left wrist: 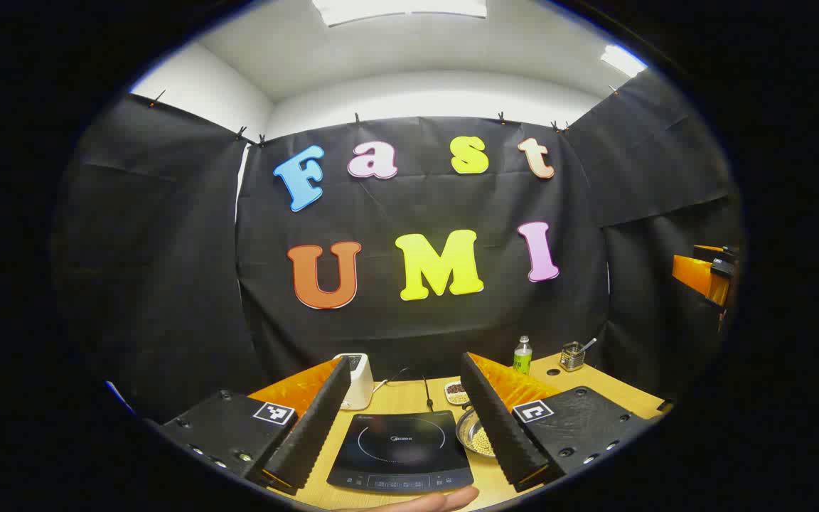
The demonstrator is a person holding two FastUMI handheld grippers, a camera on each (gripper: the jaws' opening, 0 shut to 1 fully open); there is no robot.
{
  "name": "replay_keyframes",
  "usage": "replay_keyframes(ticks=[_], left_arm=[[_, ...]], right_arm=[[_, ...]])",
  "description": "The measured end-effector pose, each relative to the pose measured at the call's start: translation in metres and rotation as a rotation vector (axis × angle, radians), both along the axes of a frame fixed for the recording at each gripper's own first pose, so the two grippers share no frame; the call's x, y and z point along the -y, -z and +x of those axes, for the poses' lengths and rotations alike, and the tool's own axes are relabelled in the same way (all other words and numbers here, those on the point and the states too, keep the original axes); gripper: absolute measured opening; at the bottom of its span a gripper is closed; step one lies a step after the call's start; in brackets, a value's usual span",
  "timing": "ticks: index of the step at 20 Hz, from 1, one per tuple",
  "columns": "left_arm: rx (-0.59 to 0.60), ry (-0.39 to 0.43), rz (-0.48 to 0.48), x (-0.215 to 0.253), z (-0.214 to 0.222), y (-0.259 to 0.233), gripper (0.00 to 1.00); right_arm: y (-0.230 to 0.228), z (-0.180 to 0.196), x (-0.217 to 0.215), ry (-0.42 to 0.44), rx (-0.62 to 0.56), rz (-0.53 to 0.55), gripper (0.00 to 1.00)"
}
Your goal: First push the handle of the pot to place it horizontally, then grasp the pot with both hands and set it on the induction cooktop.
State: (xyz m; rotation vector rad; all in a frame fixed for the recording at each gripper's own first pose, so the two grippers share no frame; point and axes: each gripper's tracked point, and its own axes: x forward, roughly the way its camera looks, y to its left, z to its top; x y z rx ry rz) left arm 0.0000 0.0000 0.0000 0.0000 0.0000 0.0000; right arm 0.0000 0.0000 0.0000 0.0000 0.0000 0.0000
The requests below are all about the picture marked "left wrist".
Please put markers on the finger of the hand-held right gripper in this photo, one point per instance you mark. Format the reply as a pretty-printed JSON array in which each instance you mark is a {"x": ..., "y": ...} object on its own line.
[{"x": 694, "y": 277}]

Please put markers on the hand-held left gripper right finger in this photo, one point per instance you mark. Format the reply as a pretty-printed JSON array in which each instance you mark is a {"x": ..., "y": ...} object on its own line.
[{"x": 498, "y": 427}]

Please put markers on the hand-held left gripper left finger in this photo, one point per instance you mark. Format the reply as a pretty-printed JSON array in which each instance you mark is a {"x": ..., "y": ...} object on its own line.
[{"x": 313, "y": 427}]

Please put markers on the pile of soybeans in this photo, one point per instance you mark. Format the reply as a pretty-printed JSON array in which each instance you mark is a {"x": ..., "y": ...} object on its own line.
[{"x": 482, "y": 442}]

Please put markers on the stainless steel pot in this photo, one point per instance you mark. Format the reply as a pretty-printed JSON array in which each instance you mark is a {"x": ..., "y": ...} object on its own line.
[{"x": 468, "y": 430}]

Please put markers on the black induction cooktop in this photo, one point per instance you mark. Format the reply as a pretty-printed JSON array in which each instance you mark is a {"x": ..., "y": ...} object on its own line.
[{"x": 399, "y": 455}]

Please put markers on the white divided bean dish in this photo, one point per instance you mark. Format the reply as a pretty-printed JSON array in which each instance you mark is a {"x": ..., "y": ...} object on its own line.
[{"x": 456, "y": 390}]

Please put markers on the white toaster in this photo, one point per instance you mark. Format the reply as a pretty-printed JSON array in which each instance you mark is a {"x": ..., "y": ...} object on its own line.
[{"x": 358, "y": 384}]

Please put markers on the green label drink bottle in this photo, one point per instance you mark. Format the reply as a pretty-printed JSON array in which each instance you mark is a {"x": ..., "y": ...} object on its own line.
[{"x": 522, "y": 359}]

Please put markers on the metal spoon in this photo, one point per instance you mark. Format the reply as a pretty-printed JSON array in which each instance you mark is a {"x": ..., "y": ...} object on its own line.
[{"x": 589, "y": 343}]

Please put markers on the small ceiling light panel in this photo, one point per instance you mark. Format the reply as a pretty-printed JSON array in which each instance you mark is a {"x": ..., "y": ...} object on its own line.
[{"x": 623, "y": 60}]

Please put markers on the black backdrop cloth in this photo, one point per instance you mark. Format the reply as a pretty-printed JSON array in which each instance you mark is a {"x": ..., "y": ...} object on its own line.
[{"x": 409, "y": 206}]

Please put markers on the large ceiling light panel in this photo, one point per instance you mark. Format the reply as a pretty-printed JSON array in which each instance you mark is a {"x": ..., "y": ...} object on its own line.
[{"x": 399, "y": 10}]

